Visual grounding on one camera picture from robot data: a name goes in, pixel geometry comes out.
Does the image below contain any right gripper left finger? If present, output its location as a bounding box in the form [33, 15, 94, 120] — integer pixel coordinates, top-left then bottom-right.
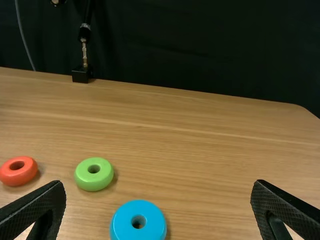
[0, 179, 67, 240]

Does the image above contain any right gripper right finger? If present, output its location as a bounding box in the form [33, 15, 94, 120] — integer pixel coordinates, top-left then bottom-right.
[250, 179, 320, 240]

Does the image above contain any black clamp stand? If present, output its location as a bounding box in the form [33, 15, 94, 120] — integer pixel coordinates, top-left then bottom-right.
[49, 0, 96, 84]

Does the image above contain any orange ring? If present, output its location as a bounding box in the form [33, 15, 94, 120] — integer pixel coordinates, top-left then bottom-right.
[0, 156, 39, 187]

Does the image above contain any light green ring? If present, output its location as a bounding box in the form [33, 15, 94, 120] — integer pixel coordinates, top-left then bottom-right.
[73, 157, 115, 192]

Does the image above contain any light blue ring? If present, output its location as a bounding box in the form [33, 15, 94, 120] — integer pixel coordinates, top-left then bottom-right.
[109, 199, 168, 240]

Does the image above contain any thin grey cable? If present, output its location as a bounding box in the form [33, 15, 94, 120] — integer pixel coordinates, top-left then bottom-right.
[14, 0, 37, 72]

